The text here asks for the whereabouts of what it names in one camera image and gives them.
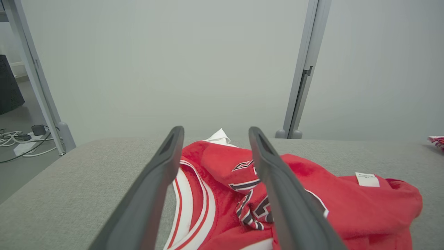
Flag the black cabinet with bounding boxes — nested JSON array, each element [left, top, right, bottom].
[[0, 55, 25, 115]]

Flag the white power strip with cables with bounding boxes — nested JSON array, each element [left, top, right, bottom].
[[0, 128, 52, 164]]

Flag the grey partition post double foot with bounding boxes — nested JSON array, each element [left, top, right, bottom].
[[276, 0, 332, 139]]

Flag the red white-trimmed shorts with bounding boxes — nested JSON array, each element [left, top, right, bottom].
[[427, 135, 444, 151]]

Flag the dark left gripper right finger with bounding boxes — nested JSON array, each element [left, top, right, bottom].
[[248, 126, 347, 250]]

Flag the white floor cable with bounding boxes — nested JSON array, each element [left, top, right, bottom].
[[0, 130, 61, 157]]

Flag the red white basketball jersey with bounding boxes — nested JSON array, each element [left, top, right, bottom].
[[163, 128, 424, 250]]

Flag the grey partition post single foot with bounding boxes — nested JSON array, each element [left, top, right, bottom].
[[2, 0, 76, 155]]

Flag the grey fabric covered platform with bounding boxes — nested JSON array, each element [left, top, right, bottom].
[[0, 137, 444, 250]]

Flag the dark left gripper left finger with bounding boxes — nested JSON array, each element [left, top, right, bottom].
[[88, 126, 185, 250]]

